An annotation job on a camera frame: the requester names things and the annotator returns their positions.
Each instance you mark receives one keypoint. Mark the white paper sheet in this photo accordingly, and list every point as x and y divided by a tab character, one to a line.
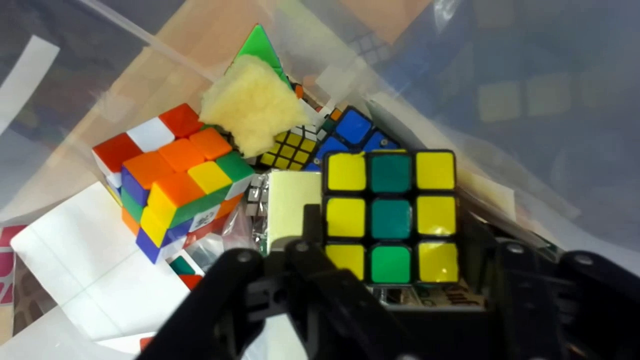
89	262

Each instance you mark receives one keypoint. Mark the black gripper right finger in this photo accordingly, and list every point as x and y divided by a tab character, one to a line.
553	307

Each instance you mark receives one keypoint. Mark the clear plastic storage bin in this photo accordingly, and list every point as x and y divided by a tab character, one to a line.
537	98

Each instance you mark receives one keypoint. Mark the yellow green Rubik's cube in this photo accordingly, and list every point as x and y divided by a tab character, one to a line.
393	217

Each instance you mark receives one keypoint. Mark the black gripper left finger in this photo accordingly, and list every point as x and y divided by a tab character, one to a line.
330	311

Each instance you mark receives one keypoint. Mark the stickerless multicolour Rubik's cube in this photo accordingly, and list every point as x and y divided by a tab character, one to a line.
172	178

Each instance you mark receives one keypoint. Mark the yellow sponge piece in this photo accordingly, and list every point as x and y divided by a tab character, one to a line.
252	102

